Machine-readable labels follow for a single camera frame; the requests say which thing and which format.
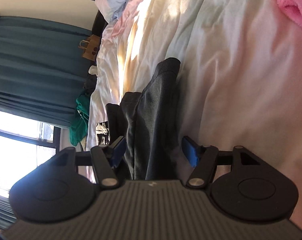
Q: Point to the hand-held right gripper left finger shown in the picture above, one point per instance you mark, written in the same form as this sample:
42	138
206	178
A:
119	151

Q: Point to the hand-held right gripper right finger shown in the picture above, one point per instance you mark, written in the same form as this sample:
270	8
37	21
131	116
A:
190	152

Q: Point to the dark grey pants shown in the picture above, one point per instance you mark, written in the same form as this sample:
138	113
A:
153	117

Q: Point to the black clothes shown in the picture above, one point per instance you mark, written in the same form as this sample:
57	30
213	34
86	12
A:
89	83

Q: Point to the green garment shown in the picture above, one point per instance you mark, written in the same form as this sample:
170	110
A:
79	127

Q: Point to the white cloth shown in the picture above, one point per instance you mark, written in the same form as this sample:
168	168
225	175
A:
93	70

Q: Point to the pastel bed blanket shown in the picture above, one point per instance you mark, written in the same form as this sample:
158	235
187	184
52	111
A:
240	80

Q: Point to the window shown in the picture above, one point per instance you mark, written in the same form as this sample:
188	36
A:
16	140

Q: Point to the brown paper bag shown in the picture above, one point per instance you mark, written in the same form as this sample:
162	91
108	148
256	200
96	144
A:
91	48

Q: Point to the teal curtain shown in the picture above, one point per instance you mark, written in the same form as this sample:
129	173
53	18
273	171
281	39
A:
36	62

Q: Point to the pastel pillow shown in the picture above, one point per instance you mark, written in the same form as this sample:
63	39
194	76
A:
116	1

